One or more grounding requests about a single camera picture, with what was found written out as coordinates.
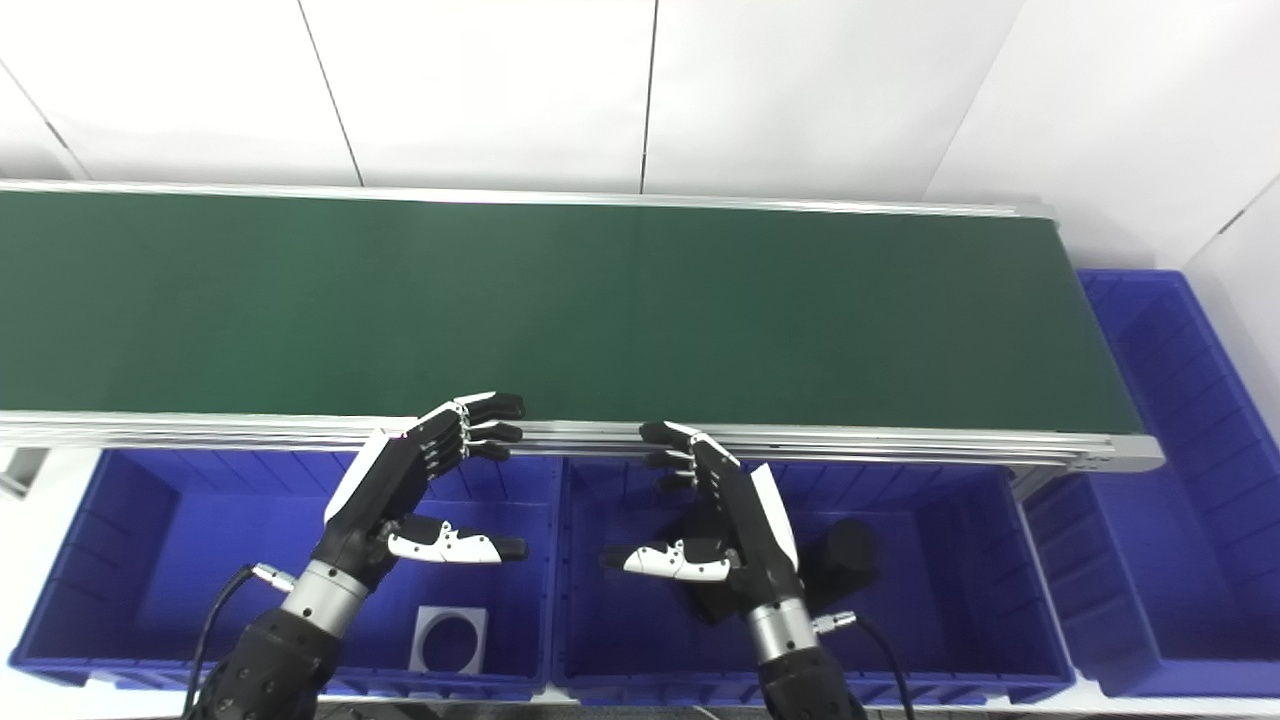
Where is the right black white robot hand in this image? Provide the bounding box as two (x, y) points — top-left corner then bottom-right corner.
(600, 420), (807, 614)

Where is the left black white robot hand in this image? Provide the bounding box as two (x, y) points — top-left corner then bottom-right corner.
(312, 391), (529, 592)

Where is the black cylinder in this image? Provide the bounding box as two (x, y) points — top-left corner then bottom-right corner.
(680, 518), (882, 627)

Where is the green conveyor belt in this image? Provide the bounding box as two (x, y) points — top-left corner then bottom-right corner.
(0, 190), (1144, 436)
(0, 180), (1167, 473)

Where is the blue plastic bin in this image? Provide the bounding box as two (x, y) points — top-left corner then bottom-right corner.
(10, 450), (564, 701)
(550, 458), (1077, 709)
(1022, 268), (1280, 698)

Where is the aluminium conveyor leg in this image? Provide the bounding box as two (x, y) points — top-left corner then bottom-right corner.
(1008, 465), (1067, 501)
(0, 447), (51, 499)

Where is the gray square plate with hole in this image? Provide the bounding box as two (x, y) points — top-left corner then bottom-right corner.
(410, 605), (490, 675)

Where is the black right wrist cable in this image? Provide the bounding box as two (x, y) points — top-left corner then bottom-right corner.
(812, 610), (916, 720)

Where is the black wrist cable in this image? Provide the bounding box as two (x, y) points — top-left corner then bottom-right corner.
(180, 563), (298, 720)
(812, 610), (916, 720)

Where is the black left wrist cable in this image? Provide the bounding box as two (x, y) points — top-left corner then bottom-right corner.
(180, 563), (298, 720)

